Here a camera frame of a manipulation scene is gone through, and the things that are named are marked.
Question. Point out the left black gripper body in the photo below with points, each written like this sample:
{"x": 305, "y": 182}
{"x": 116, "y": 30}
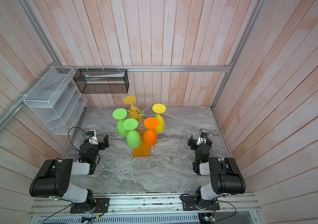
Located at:
{"x": 101, "y": 146}

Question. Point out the orange wine glass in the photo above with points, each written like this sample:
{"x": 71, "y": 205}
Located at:
{"x": 150, "y": 136}

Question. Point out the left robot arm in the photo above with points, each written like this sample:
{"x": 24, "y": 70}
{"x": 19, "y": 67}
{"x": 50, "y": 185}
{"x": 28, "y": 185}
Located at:
{"x": 53, "y": 178}

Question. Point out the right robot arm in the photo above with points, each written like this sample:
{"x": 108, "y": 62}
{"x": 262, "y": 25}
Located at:
{"x": 225, "y": 176}

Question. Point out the front green wine glass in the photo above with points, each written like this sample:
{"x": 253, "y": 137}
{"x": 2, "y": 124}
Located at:
{"x": 133, "y": 137}

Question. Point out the green wine glass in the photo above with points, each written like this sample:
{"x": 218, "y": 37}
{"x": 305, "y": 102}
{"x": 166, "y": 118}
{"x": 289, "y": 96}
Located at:
{"x": 133, "y": 137}
{"x": 120, "y": 115}

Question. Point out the rear green wine glass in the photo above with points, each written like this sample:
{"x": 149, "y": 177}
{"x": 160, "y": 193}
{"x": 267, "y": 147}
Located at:
{"x": 120, "y": 115}

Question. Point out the amber yellow wine glass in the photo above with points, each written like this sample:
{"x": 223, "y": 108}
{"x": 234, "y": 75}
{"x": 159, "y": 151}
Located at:
{"x": 133, "y": 111}

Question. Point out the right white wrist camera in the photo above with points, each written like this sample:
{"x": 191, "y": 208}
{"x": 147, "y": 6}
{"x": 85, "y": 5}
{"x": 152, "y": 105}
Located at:
{"x": 203, "y": 138}

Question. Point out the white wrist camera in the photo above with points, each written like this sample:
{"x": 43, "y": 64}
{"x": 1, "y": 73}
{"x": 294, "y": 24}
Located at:
{"x": 203, "y": 138}
{"x": 92, "y": 137}

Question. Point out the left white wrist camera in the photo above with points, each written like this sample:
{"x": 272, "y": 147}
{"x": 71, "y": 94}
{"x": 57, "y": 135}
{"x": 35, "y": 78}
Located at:
{"x": 92, "y": 137}

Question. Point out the gold wire wine glass rack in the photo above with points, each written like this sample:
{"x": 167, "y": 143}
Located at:
{"x": 143, "y": 150}

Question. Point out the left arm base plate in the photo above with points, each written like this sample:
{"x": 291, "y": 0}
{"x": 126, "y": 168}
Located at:
{"x": 97, "y": 205}

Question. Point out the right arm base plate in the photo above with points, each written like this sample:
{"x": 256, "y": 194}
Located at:
{"x": 195, "y": 203}

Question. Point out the black mesh wall basket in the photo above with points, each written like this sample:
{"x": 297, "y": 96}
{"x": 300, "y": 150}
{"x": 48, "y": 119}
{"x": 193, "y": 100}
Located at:
{"x": 102, "y": 81}

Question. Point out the white mesh wall shelf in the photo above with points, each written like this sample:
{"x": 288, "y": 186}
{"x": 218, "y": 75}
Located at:
{"x": 55, "y": 103}

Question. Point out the aluminium frame rail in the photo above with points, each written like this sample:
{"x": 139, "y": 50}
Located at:
{"x": 187, "y": 68}

